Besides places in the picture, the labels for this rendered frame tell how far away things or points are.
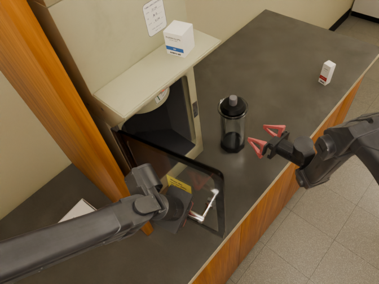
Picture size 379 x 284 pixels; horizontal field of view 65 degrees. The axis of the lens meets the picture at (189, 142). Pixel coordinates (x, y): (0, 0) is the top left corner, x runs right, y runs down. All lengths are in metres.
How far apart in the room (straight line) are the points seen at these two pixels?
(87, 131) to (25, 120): 0.60
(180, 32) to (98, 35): 0.18
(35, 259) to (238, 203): 0.78
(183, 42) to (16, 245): 0.50
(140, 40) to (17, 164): 0.75
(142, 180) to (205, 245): 0.47
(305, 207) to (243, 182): 1.10
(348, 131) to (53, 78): 0.49
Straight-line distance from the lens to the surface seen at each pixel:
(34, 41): 0.50
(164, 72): 0.70
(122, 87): 0.69
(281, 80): 1.53
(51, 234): 0.51
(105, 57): 0.69
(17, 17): 0.49
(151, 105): 0.89
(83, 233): 0.53
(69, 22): 0.63
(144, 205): 0.59
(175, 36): 0.71
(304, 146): 0.95
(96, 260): 1.13
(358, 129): 0.56
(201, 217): 0.80
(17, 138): 1.22
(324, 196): 2.27
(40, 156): 1.31
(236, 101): 1.05
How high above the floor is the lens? 1.95
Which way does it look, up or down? 52 degrees down
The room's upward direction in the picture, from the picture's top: 10 degrees counter-clockwise
